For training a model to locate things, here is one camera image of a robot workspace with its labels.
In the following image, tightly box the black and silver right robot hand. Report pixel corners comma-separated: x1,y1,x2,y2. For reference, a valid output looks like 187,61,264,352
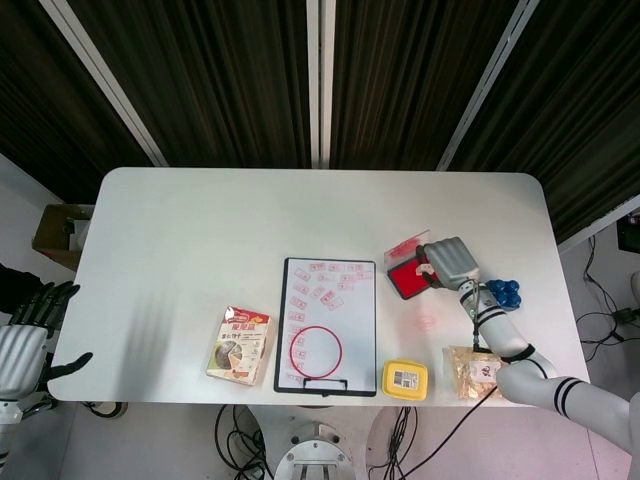
414,235,482,291

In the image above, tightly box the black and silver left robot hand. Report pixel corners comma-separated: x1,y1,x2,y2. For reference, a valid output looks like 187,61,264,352
0,281,95,399

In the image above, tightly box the red ink pad case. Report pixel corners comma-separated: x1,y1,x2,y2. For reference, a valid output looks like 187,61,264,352
383,229,442,301

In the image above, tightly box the grey round robot base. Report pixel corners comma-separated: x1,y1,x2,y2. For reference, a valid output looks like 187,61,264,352
272,419,361,480

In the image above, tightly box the black clipboard with white paper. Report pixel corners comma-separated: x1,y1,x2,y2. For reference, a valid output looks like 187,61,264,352
273,257,378,399

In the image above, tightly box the blue building block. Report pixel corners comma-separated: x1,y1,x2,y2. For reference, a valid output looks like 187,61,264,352
487,278,524,311

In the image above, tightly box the clear bag of snacks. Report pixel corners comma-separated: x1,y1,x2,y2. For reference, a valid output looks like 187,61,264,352
442,343,507,401

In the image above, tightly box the brown cardboard box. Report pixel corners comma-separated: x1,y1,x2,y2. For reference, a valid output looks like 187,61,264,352
32,203,95,274

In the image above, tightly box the yellow lidded container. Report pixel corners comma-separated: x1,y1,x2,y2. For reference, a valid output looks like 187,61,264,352
382,357,430,400

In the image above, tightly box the dark pleated curtain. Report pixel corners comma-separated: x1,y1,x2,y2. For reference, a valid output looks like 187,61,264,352
67,0,314,169
328,0,524,170

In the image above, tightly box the printed snack box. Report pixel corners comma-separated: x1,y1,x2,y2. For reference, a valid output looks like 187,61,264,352
205,305,274,386

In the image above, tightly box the black floor cable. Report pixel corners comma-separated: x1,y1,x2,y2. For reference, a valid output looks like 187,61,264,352
574,233,632,346

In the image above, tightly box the black cable bundle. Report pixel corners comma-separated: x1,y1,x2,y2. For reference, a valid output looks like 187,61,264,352
384,405,419,480
214,404,266,479

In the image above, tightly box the white frame post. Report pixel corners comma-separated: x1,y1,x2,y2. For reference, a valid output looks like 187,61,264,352
39,0,170,168
305,0,336,169
435,0,542,171

